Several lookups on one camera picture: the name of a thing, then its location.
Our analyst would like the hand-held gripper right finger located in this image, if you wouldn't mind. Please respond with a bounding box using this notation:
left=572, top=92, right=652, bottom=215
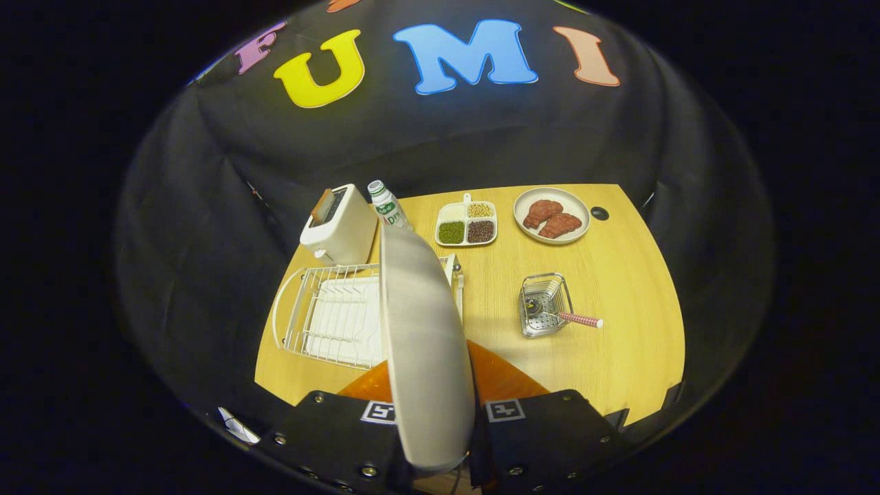
left=467, top=340, right=623, bottom=494

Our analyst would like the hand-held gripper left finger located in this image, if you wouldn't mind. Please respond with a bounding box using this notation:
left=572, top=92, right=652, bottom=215
left=265, top=361, right=415, bottom=495

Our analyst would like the white divided tray of beans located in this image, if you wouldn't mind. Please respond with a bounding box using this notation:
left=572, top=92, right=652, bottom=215
left=435, top=193, right=498, bottom=248

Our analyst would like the white wire dish rack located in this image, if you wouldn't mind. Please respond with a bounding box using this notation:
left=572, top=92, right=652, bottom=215
left=272, top=254, right=465, bottom=371

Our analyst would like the white plastic bottle green label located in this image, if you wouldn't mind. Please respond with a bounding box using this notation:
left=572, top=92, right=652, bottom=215
left=367, top=180, right=413, bottom=231

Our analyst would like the black backdrop cloth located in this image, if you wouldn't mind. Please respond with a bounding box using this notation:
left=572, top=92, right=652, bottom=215
left=113, top=0, right=778, bottom=454

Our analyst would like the metal wire basket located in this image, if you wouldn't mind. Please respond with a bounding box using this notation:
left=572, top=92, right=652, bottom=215
left=518, top=273, right=575, bottom=338

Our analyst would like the white toaster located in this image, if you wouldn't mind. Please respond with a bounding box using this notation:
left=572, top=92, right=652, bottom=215
left=300, top=184, right=379, bottom=267

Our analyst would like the red meat piece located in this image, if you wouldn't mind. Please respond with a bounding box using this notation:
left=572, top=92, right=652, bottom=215
left=538, top=212, right=583, bottom=239
left=522, top=199, right=563, bottom=230

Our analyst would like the cream plate with meat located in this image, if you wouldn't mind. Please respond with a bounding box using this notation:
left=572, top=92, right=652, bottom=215
left=514, top=187, right=591, bottom=245

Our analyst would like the beige round plate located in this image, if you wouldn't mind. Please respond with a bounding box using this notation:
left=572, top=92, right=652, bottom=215
left=379, top=221, right=476, bottom=475

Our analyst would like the spoon with checked pink handle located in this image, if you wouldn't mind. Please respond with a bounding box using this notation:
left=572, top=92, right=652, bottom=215
left=526, top=296, right=604, bottom=329

